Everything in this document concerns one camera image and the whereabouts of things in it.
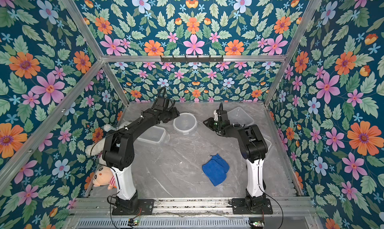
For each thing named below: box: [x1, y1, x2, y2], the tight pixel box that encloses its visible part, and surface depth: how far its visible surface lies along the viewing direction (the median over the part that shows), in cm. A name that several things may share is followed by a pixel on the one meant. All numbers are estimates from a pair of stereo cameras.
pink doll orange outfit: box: [92, 166, 117, 190], surface depth 78 cm
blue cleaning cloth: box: [202, 153, 230, 187], surface depth 85 cm
